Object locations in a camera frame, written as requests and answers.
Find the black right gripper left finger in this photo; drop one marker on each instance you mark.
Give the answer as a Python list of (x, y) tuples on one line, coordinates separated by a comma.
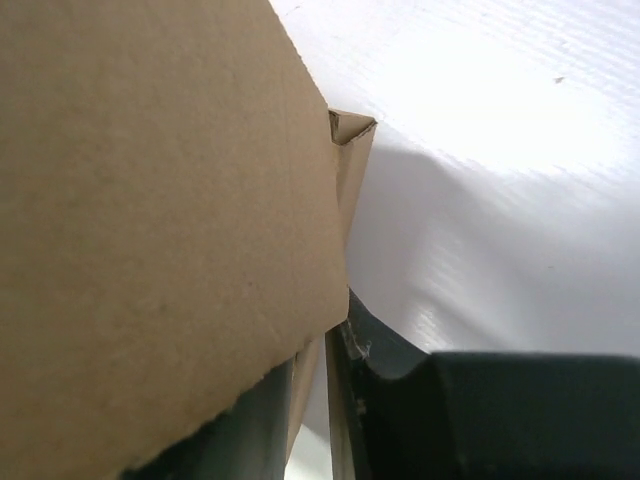
[(247, 441)]

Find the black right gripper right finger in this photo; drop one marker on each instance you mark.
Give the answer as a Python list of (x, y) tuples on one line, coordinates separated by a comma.
[(397, 412)]

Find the brown cardboard box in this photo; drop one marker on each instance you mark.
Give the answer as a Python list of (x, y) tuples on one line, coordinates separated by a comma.
[(170, 224)]

